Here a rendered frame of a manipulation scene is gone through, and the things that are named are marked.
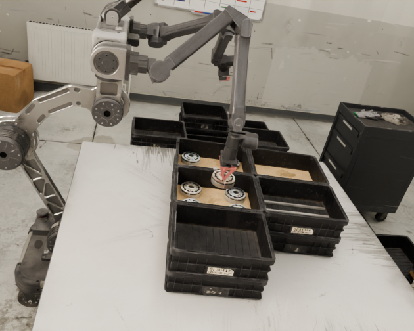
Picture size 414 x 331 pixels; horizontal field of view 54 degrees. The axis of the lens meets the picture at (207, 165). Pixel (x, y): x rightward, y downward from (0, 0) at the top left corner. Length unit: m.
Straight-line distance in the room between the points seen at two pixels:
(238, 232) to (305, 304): 0.40
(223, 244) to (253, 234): 0.17
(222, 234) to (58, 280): 0.68
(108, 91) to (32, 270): 1.05
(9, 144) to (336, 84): 4.21
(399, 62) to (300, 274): 4.18
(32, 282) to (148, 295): 0.85
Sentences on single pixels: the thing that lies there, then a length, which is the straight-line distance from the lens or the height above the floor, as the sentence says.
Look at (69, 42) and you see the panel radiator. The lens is 4.73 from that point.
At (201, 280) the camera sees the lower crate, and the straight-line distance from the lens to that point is 1.64.
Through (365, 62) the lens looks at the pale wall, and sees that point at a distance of 5.51.
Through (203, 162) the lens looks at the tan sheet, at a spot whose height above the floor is 0.83.
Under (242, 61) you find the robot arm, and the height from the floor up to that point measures 1.51.
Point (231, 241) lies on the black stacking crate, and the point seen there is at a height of 0.83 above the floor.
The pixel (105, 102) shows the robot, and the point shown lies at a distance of 1.92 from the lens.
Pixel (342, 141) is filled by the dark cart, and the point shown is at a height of 0.66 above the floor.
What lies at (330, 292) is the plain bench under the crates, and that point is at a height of 0.70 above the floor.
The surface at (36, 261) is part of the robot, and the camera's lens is 2.45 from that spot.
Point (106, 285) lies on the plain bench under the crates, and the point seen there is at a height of 0.70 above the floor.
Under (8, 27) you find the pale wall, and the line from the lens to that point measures 4.96.
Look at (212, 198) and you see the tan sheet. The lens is 1.98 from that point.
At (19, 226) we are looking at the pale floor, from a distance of 3.06.
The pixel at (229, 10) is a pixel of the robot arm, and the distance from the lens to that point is 1.69.
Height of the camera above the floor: 1.96
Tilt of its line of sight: 30 degrees down
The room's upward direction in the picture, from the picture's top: 11 degrees clockwise
